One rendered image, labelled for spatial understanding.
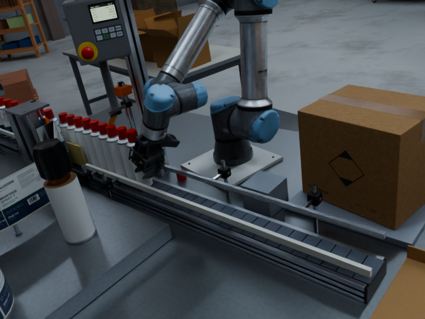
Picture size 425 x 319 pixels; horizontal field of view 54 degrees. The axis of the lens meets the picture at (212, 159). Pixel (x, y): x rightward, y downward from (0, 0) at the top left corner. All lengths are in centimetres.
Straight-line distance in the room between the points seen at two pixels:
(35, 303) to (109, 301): 17
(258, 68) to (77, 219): 70
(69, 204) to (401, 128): 85
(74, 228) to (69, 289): 19
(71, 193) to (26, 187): 23
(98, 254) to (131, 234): 11
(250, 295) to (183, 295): 16
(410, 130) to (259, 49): 52
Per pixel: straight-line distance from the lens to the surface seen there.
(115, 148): 142
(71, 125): 163
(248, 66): 133
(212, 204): 124
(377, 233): 97
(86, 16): 138
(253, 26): 131
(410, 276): 107
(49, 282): 116
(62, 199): 117
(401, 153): 105
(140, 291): 110
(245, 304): 100
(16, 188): 136
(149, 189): 133
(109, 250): 118
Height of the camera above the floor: 156
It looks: 27 degrees down
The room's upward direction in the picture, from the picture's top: 10 degrees counter-clockwise
